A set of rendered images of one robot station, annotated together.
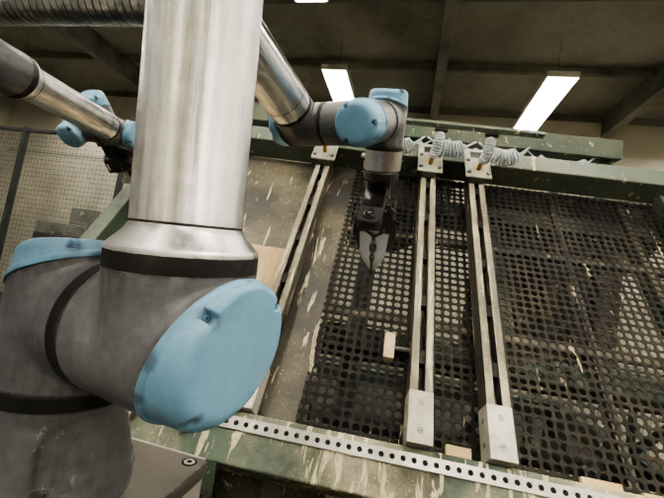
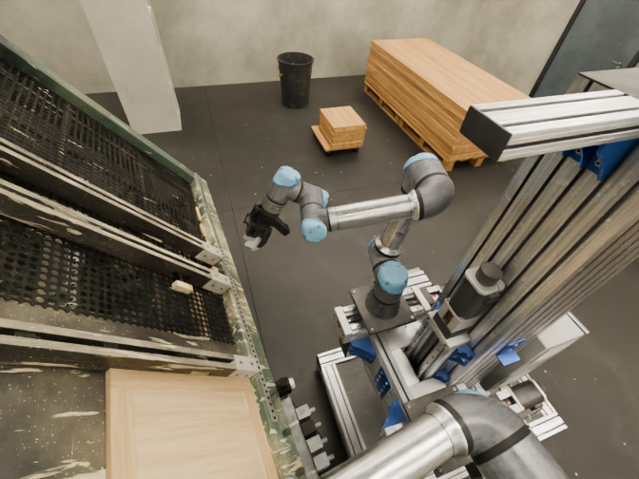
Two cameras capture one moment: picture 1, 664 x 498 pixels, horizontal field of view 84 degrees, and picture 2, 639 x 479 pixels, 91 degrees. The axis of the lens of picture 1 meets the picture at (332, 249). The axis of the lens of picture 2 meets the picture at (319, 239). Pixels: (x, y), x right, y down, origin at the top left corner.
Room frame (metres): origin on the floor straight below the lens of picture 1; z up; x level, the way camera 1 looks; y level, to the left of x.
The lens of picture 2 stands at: (1.04, 0.68, 2.23)
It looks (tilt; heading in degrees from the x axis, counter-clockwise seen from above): 47 degrees down; 235
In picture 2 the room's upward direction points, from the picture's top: 5 degrees clockwise
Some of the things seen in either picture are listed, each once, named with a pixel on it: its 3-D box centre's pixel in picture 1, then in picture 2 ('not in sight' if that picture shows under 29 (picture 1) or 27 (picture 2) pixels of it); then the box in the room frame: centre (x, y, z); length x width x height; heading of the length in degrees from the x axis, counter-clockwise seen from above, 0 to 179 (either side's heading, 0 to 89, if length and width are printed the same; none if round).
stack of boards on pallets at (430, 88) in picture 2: not in sight; (434, 95); (-2.86, -2.34, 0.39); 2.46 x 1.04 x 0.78; 78
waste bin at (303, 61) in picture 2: not in sight; (294, 81); (-1.31, -3.70, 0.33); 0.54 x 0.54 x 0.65
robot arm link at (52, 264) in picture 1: (83, 307); (390, 280); (0.36, 0.23, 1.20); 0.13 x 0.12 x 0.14; 64
